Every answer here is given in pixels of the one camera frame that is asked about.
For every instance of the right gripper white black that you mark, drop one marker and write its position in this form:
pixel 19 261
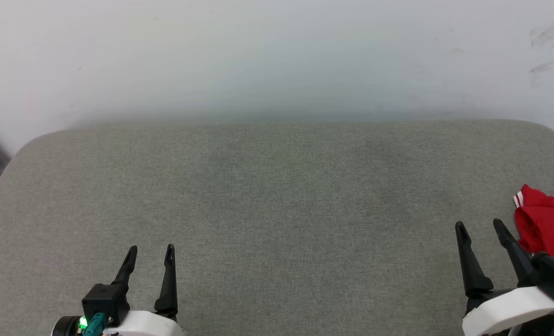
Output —
pixel 510 310

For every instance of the red and white basketball jersey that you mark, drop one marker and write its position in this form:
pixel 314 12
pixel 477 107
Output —
pixel 545 228

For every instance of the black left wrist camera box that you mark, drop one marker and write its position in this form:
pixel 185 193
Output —
pixel 105 301

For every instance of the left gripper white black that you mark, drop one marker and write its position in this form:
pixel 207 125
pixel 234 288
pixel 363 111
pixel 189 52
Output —
pixel 150 325

